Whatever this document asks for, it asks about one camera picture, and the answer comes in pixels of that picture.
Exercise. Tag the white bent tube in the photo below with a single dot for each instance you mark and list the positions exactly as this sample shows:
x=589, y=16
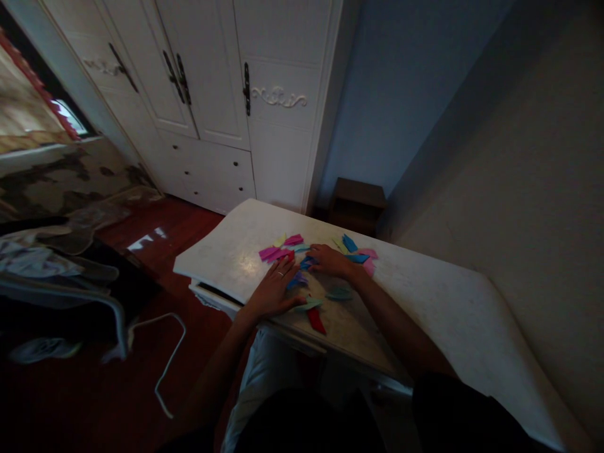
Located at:
x=175, y=358

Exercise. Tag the white desk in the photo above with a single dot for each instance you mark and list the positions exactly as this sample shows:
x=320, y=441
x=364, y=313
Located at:
x=214, y=301

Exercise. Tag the light green folded paper piece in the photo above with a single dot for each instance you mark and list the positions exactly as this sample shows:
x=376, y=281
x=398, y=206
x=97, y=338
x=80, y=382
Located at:
x=309, y=305

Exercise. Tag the person's left fingers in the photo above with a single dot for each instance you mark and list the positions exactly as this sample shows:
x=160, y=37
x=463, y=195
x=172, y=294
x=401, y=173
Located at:
x=281, y=274

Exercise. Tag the red folded paper strip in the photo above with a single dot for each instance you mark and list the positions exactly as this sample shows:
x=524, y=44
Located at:
x=317, y=322

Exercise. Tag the person's left thumb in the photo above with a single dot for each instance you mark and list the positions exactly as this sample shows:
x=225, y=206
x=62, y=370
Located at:
x=296, y=302

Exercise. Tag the person's left hand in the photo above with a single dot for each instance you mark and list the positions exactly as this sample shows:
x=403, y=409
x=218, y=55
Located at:
x=275, y=292

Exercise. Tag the person's right hand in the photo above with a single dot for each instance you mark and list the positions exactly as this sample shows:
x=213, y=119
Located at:
x=337, y=263

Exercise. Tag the white chair with clothes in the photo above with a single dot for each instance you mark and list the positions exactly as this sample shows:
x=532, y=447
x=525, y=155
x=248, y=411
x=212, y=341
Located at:
x=56, y=283

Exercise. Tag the person's legs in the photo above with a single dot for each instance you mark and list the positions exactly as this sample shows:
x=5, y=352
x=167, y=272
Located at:
x=269, y=377

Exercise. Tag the pale teal folded paper piece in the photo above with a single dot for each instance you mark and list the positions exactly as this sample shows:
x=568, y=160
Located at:
x=340, y=294

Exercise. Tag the purple and blue folded piece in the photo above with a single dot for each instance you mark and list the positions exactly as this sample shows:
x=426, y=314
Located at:
x=298, y=280

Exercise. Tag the white sneaker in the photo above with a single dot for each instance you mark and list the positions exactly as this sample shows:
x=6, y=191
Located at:
x=45, y=350

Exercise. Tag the small brown nightstand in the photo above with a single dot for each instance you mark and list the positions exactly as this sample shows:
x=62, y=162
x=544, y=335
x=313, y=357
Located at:
x=356, y=203

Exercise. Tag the window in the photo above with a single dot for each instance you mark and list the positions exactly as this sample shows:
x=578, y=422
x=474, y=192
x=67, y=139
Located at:
x=71, y=115

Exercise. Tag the person's body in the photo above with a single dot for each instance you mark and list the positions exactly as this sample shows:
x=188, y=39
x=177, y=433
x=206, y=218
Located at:
x=330, y=424

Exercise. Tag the person's right fingers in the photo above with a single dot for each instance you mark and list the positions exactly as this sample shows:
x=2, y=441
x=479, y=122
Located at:
x=318, y=257

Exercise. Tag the translucent plastic bag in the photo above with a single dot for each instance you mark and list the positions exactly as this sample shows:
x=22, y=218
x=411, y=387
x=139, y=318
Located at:
x=101, y=214

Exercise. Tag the patterned curtain with red trim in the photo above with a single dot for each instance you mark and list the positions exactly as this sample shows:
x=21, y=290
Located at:
x=23, y=104

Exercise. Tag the pile of folded coloured papers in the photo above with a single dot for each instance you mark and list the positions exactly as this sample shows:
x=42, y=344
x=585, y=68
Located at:
x=276, y=254

